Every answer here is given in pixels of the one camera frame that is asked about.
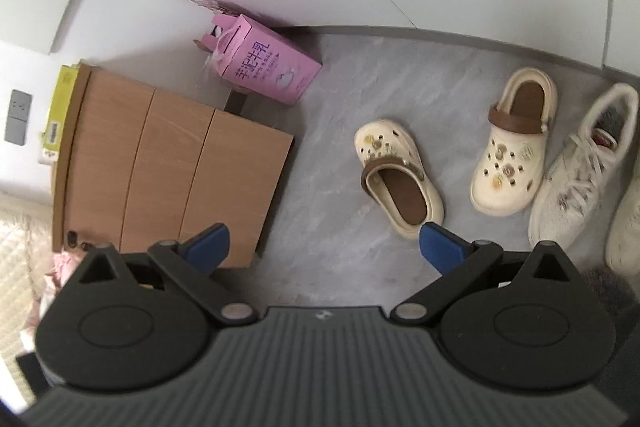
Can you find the cream clog with charms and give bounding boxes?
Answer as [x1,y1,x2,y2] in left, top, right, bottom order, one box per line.
[470,67,558,217]

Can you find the cream clog brown insole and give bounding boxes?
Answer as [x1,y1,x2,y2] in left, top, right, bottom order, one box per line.
[354,119,445,241]

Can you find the white low sneaker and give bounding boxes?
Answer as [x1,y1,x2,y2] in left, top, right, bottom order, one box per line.
[605,178,640,277]
[528,82,639,249]

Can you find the wooden drawer nightstand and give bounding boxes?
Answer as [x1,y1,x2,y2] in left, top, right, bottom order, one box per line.
[52,64,294,269]

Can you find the keys in drawer lock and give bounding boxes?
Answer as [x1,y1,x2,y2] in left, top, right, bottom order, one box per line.
[65,230,94,253]

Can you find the yellow box on nightstand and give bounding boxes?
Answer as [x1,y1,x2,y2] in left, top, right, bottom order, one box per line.
[40,65,79,165]

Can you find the pink milk carton box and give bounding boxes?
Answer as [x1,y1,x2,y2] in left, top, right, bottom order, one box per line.
[196,0,322,106]

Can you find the grey wall switch plate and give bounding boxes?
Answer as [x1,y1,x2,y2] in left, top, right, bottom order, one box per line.
[4,90,32,146]

